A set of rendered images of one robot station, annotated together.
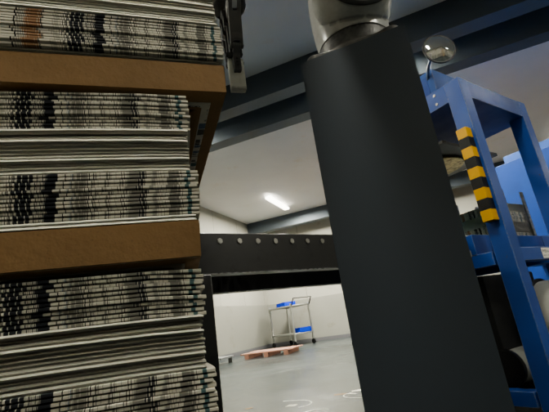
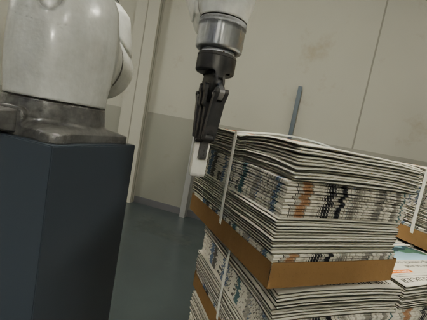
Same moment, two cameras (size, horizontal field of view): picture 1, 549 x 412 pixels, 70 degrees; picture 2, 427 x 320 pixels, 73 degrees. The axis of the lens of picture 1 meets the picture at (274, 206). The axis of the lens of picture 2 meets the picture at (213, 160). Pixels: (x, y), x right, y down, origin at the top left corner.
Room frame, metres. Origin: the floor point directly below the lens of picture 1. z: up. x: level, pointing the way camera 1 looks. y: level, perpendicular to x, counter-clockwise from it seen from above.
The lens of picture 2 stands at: (1.23, 0.01, 1.06)
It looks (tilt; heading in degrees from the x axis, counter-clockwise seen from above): 6 degrees down; 175
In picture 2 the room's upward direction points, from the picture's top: 10 degrees clockwise
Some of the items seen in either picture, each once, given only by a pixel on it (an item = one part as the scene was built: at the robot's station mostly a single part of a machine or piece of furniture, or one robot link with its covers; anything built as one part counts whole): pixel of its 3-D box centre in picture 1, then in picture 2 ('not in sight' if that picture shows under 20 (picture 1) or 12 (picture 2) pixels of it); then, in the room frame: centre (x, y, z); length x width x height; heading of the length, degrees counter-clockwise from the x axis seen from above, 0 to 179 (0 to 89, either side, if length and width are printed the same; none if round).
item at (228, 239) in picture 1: (358, 251); not in sight; (1.47, -0.29, 0.74); 1.34 x 0.05 x 0.12; 125
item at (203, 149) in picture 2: not in sight; (204, 146); (0.68, 0.04, 1.02); 0.03 x 0.01 x 0.05; 16
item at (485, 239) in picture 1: (454, 257); not in sight; (2.26, -0.97, 0.75); 0.70 x 0.65 x 0.10; 125
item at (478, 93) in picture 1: (421, 139); not in sight; (2.26, -0.97, 1.50); 0.94 x 0.68 x 0.10; 35
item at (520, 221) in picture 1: (497, 228); not in sight; (2.59, -1.44, 0.93); 0.38 x 0.30 x 0.26; 125
